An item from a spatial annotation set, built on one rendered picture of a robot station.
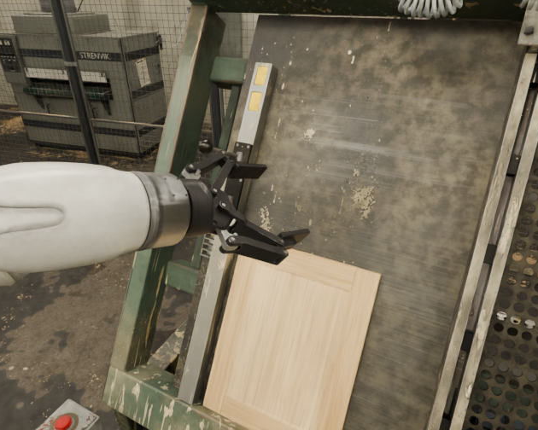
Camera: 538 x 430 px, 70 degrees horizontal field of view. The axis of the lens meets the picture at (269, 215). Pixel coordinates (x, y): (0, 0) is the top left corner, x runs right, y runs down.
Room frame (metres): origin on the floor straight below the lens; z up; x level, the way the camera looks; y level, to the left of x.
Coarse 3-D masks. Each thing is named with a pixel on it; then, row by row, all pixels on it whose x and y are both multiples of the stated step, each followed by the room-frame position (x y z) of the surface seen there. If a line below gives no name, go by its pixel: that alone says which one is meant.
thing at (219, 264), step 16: (256, 64) 1.10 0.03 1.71; (272, 64) 1.09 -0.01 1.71; (272, 80) 1.09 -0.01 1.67; (256, 112) 1.03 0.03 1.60; (256, 128) 1.00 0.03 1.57; (256, 144) 1.00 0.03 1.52; (240, 208) 0.91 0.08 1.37; (224, 256) 0.84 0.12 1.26; (208, 272) 0.83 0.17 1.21; (224, 272) 0.83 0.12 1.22; (208, 288) 0.81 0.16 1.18; (224, 288) 0.82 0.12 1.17; (208, 304) 0.79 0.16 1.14; (208, 320) 0.76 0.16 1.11; (192, 336) 0.75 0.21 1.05; (208, 336) 0.74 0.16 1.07; (192, 352) 0.73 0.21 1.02; (208, 352) 0.74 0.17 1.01; (192, 368) 0.70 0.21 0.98; (192, 384) 0.68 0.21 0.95; (192, 400) 0.66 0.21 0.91
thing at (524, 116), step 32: (512, 96) 0.81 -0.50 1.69; (512, 128) 0.75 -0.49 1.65; (512, 160) 0.72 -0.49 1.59; (512, 192) 0.68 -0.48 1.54; (480, 224) 0.67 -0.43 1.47; (512, 224) 0.65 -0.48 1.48; (480, 256) 0.63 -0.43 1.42; (480, 288) 0.62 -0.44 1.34; (480, 320) 0.56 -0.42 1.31; (448, 352) 0.54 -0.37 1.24; (480, 352) 0.53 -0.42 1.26; (448, 384) 0.51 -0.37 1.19; (448, 416) 0.48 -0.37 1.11
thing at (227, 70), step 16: (224, 64) 1.24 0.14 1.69; (240, 64) 1.21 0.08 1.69; (224, 80) 1.21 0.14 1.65; (240, 80) 1.19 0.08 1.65; (224, 128) 1.15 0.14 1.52; (224, 144) 1.12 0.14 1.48; (176, 272) 0.94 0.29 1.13; (192, 272) 0.92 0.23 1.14; (176, 288) 0.92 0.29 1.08; (192, 288) 0.89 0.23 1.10; (480, 384) 0.55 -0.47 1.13; (512, 384) 0.54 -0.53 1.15; (528, 384) 0.53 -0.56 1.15; (480, 400) 0.53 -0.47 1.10; (496, 400) 0.52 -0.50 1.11; (528, 400) 0.51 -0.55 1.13
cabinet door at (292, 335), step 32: (288, 256) 0.80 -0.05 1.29; (256, 288) 0.79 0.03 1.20; (288, 288) 0.76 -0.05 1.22; (320, 288) 0.74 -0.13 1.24; (352, 288) 0.71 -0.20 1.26; (224, 320) 0.77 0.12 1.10; (256, 320) 0.74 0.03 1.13; (288, 320) 0.72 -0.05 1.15; (320, 320) 0.69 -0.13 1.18; (352, 320) 0.67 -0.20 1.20; (224, 352) 0.72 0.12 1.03; (256, 352) 0.69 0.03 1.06; (288, 352) 0.67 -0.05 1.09; (320, 352) 0.65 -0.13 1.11; (352, 352) 0.63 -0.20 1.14; (224, 384) 0.67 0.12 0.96; (256, 384) 0.65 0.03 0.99; (288, 384) 0.63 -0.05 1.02; (320, 384) 0.61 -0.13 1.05; (352, 384) 0.59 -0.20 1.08; (256, 416) 0.60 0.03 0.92; (288, 416) 0.58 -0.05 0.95; (320, 416) 0.56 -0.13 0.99
